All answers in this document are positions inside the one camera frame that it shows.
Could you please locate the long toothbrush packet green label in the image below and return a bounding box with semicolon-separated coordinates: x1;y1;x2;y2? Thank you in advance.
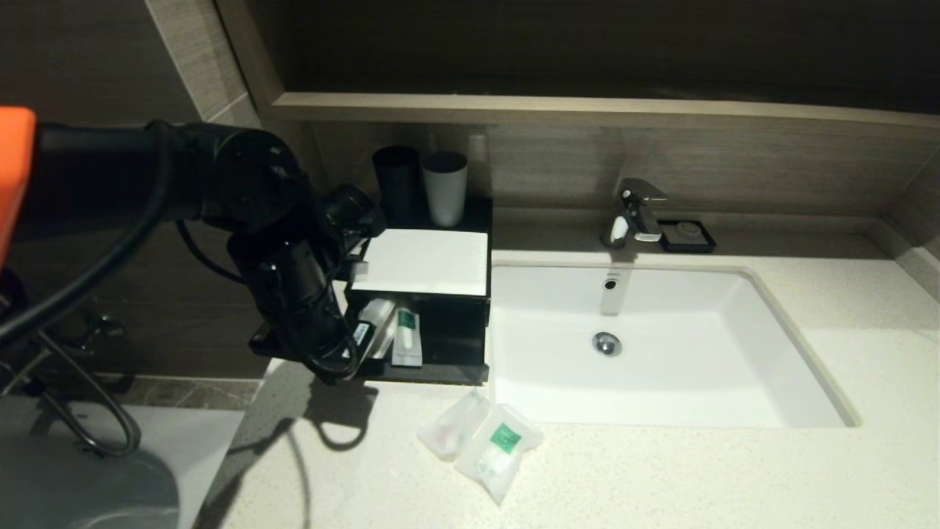
358;298;397;361

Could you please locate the black amenity box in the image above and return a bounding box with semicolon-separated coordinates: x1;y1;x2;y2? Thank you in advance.
345;195;494;317

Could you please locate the boxed amenity green label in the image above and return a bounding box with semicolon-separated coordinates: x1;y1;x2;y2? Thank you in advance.
391;309;424;367

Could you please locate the white ribbed pad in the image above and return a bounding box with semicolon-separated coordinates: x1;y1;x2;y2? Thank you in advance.
351;228;490;298

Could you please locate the small translucent packet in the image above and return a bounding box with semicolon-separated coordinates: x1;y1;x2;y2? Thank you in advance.
417;388;491;461

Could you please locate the black cup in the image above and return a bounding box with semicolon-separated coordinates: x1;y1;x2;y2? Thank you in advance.
371;147;424;221

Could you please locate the grey cup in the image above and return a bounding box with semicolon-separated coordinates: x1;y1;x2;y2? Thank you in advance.
422;151;469;227

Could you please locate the clear packet green label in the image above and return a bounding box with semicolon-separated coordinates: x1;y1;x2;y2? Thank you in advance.
454;403;546;506

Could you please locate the grey toilet lid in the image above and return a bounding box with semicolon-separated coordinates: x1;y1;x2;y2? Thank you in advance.
0;397;181;529

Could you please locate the chrome faucet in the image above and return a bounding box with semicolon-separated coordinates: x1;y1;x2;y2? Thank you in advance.
602;178;669;249

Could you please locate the white sink basin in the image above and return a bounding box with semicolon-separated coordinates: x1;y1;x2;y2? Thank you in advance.
490;263;858;429

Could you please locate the black soap dish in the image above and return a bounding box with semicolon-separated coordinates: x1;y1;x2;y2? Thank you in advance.
658;219;717;254

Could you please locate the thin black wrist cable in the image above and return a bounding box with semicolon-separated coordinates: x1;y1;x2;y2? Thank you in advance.
176;219;362;381

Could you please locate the metal hose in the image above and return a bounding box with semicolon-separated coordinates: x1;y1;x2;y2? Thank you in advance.
0;294;142;458

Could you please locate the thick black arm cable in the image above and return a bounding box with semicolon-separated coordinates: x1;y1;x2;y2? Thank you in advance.
0;120;177;348

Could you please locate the dark wall valve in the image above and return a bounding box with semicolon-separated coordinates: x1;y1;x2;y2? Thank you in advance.
66;312;127;355

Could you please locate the wooden wall ledge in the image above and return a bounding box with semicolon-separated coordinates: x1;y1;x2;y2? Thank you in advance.
273;92;940;133

